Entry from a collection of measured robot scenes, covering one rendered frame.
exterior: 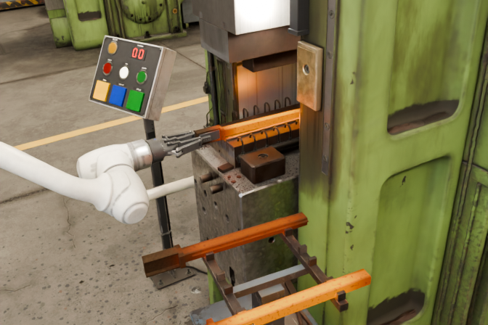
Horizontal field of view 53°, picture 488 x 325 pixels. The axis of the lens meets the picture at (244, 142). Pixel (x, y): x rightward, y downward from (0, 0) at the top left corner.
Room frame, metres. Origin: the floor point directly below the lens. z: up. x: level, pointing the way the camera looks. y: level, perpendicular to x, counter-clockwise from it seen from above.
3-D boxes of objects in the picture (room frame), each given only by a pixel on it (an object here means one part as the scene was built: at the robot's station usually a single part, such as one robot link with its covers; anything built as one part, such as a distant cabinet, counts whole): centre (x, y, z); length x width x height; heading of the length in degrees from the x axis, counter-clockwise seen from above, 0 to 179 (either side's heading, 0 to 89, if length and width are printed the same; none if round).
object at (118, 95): (1.82, 0.49, 1.01); 0.07 x 0.05 x 0.07; 52
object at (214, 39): (1.56, -0.11, 1.32); 0.42 x 0.20 x 0.10; 117
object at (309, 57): (1.25, -0.18, 1.27); 0.09 x 0.02 x 0.17; 27
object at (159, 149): (1.35, 0.25, 1.02); 0.09 x 0.08 x 0.07; 118
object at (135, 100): (1.76, 0.41, 1.01); 0.07 x 0.05 x 0.07; 52
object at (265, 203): (1.52, -0.14, 0.69); 0.56 x 0.38 x 0.45; 117
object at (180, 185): (1.73, 0.32, 0.62); 0.44 x 0.05 x 0.05; 117
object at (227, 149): (1.56, -0.11, 0.96); 0.42 x 0.20 x 0.09; 117
